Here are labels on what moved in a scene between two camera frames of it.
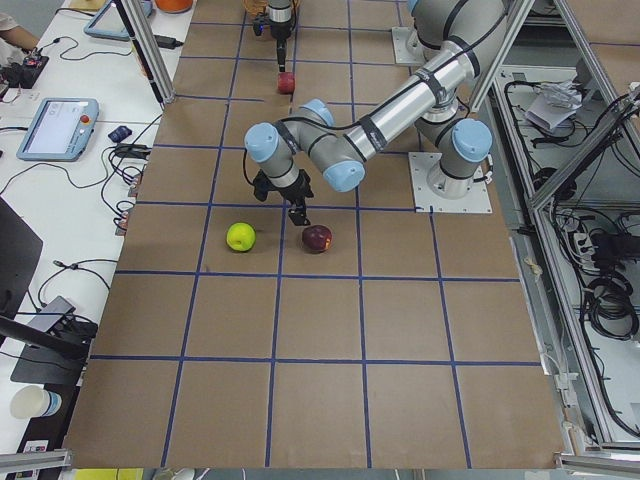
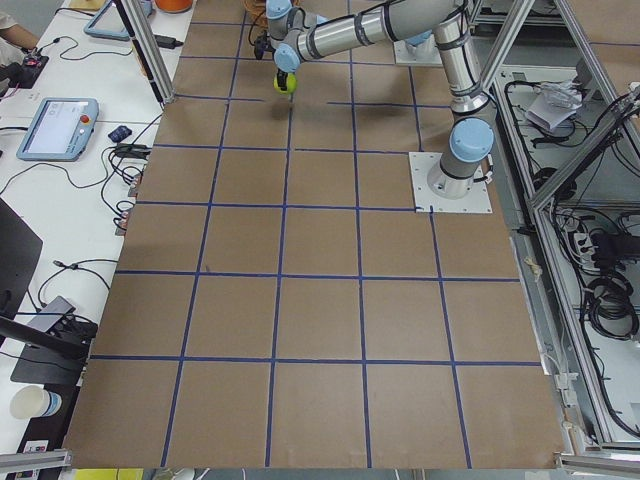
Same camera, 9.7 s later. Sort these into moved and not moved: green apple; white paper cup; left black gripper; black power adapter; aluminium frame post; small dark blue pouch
Moved: left black gripper; green apple
Not moved: black power adapter; white paper cup; aluminium frame post; small dark blue pouch
